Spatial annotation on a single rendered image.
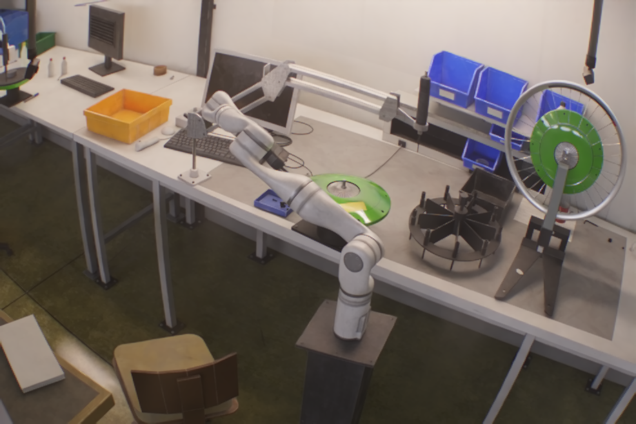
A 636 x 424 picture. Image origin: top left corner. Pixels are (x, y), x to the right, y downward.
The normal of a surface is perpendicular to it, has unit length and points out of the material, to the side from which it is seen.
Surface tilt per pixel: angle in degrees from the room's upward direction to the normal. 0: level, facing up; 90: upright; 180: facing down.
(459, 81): 90
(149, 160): 0
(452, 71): 90
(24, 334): 0
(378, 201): 21
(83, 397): 0
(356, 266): 91
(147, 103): 86
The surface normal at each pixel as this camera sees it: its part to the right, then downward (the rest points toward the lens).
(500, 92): -0.54, 0.40
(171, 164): 0.07, -0.85
